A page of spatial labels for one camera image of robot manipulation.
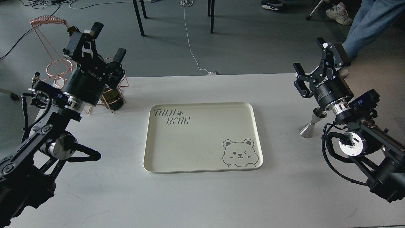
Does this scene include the copper wire wine rack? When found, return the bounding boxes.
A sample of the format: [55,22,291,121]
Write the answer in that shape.
[30,16,126,113]

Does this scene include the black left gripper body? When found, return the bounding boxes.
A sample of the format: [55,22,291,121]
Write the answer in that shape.
[62,57,111,106]

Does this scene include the walking person in jeans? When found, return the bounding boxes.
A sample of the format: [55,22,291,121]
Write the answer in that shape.
[343,0,405,61]

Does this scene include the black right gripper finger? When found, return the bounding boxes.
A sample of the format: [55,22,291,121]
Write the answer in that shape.
[316,37,352,79]
[293,63,317,98]

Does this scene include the white cable on floor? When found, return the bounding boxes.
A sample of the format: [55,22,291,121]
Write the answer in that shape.
[180,0,216,76]

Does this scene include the dark green wine bottle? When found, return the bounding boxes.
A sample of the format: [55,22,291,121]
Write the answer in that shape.
[62,22,127,111]

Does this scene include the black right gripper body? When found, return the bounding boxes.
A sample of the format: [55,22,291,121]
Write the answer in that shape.
[309,71,353,111]

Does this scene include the black cables on floor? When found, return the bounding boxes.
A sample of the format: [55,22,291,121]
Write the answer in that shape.
[0,0,133,60]

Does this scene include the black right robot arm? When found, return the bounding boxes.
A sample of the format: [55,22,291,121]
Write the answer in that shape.
[293,38,405,202]

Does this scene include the chair caster wheel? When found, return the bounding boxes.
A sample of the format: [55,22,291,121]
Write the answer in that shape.
[0,88,19,101]

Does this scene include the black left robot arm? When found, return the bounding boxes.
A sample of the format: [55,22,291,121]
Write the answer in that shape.
[0,22,126,228]

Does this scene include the silver metal jigger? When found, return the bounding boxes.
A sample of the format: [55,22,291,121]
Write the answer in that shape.
[299,108,327,138]

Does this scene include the black chair legs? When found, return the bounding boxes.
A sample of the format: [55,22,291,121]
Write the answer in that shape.
[132,0,215,37]

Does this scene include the cream bear serving tray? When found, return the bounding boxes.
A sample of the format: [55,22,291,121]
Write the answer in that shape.
[143,102,264,173]

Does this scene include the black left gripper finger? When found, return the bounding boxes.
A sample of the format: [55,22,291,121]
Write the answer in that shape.
[63,22,104,63]
[106,48,127,89]

